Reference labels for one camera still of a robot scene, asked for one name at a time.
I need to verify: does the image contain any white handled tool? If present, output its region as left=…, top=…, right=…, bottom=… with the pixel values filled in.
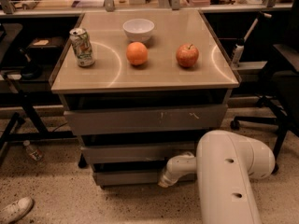
left=231, top=12, right=272, bottom=66

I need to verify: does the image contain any dark box under desk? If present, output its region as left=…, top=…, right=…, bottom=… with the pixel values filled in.
left=26, top=36, right=64, bottom=59

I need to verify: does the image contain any grey middle drawer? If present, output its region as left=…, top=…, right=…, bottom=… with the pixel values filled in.
left=81, top=140, right=199, bottom=164

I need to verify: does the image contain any grey top drawer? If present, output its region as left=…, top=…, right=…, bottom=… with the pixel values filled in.
left=64, top=105, right=227, bottom=135

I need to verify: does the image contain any grey bottom drawer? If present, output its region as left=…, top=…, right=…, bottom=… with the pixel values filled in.
left=92, top=168, right=197, bottom=188

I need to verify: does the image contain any red apple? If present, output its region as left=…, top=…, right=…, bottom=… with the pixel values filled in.
left=176, top=44, right=199, bottom=68

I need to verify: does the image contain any black desk frame left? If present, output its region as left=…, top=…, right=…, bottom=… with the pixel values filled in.
left=0, top=23, right=78, bottom=168

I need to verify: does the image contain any black office chair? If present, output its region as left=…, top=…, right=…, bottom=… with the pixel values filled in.
left=230, top=0, right=299, bottom=159

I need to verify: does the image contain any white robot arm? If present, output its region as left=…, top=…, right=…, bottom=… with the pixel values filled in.
left=158, top=130, right=276, bottom=224

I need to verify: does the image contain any white sneaker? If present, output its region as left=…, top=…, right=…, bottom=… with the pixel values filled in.
left=0, top=197, right=34, bottom=224

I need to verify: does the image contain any plastic water bottle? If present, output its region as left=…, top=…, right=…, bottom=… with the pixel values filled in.
left=23, top=140, right=43, bottom=161

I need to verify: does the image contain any green white soda can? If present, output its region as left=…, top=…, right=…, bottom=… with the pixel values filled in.
left=69, top=28, right=95, bottom=67

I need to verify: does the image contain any grey drawer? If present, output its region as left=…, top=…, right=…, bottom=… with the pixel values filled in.
left=64, top=105, right=227, bottom=135
left=92, top=168, right=197, bottom=188
left=81, top=140, right=199, bottom=164

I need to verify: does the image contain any white bowl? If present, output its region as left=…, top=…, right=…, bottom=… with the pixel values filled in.
left=122, top=19, right=155, bottom=43

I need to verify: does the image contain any orange fruit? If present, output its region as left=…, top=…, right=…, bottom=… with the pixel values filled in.
left=126, top=42, right=148, bottom=65

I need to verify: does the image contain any grey drawer cabinet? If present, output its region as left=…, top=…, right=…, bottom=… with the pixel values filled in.
left=49, top=8, right=242, bottom=189

